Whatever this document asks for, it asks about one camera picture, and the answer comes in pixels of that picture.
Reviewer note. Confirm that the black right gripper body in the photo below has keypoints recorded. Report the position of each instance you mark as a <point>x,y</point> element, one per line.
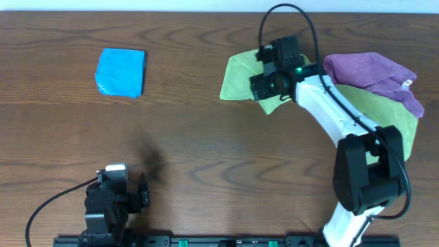
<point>265,86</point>

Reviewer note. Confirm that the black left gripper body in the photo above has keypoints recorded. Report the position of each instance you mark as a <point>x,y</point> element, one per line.
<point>139,199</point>

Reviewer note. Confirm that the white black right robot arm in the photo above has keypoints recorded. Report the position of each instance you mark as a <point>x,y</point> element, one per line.
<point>369,173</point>

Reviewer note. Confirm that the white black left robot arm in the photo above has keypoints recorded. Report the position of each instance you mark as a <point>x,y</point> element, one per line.
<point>108,206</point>

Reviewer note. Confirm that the purple microfiber cloth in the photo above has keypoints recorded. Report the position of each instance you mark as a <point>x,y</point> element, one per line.
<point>377,74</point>

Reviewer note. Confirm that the folded blue cloth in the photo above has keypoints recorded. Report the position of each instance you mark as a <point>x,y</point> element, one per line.
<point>120,72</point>

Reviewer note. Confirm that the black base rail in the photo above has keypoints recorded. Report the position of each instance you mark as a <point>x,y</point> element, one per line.
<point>288,241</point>

